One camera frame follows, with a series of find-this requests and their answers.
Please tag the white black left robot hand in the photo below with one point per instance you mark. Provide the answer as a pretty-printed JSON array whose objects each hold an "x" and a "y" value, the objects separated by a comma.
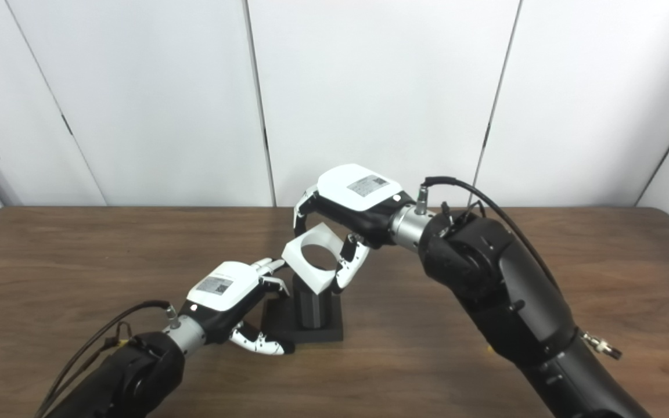
[{"x": 224, "y": 293}]

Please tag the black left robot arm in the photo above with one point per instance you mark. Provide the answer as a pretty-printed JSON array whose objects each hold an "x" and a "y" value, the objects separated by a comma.
[{"x": 131, "y": 377}]

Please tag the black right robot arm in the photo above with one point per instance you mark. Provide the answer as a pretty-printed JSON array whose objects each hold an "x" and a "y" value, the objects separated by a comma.
[{"x": 503, "y": 290}]

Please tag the black peg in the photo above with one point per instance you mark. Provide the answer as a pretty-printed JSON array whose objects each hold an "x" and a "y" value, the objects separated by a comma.
[{"x": 311, "y": 316}]

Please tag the white square piece with hole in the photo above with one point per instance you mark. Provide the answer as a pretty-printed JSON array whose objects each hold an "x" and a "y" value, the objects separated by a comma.
[{"x": 297, "y": 255}]

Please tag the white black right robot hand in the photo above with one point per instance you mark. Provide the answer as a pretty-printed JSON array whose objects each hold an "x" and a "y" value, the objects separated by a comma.
[{"x": 358, "y": 197}]

